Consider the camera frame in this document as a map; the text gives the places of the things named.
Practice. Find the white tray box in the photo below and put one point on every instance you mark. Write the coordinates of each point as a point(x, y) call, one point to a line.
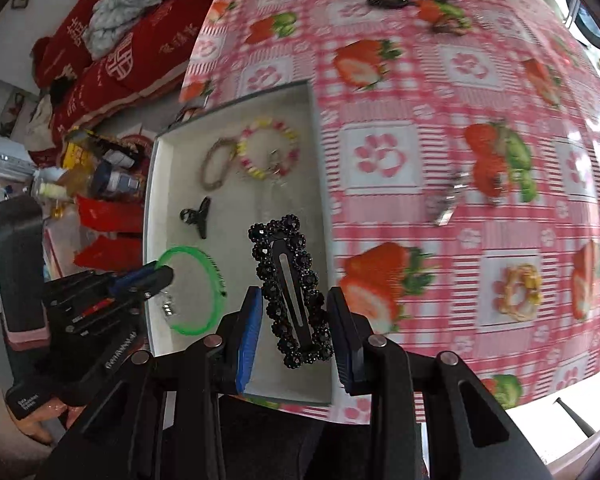
point(180, 185)

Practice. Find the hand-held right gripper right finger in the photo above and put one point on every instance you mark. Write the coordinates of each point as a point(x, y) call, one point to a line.
point(342, 340)

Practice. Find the grey knitted cloth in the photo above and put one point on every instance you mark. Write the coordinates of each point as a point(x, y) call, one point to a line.
point(125, 5)

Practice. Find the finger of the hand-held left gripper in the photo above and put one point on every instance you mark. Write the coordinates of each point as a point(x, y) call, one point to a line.
point(155, 282)
point(130, 277)

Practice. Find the red packet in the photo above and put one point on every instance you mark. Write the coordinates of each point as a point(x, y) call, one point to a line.
point(107, 255)
point(107, 212)

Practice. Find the black beaded hair clip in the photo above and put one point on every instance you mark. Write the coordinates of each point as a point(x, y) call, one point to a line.
point(267, 240)

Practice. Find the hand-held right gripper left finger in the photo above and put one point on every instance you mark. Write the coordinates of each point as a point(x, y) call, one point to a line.
point(247, 345)

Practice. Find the small black claw clip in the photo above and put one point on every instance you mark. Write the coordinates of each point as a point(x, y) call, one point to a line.
point(197, 215)

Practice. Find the red printed blanket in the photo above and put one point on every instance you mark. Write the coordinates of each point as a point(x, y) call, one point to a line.
point(145, 60)

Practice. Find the person's left hand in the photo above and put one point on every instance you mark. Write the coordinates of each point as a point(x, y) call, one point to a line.
point(47, 422)

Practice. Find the clear yellow bottle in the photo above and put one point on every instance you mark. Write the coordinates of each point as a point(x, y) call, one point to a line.
point(55, 187)

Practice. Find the pink strawberry tablecloth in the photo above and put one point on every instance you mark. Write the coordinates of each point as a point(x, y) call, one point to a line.
point(405, 85)

